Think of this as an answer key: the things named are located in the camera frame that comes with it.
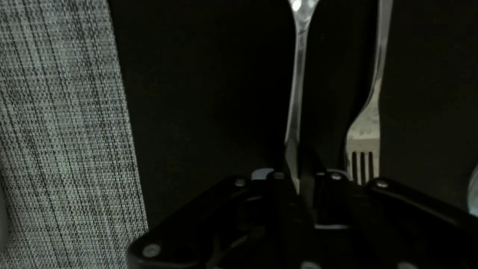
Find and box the silver fork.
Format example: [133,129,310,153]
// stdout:
[346,0,395,186]

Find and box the black side table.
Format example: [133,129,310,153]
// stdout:
[108,0,478,226]

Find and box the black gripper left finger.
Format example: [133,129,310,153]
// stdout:
[127,171,299,269]

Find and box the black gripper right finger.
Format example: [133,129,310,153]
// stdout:
[304,171,478,269]

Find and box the grey woven placemat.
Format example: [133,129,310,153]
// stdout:
[0,0,148,269]

